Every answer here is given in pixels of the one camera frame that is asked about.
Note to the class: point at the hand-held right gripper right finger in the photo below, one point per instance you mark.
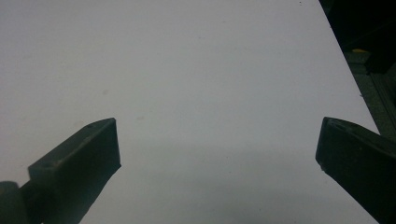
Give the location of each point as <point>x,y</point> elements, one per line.
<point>358,161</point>

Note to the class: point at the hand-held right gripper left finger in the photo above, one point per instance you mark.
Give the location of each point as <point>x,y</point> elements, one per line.
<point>74,165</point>

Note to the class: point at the dark metal stand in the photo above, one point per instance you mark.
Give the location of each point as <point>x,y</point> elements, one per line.
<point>378,77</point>

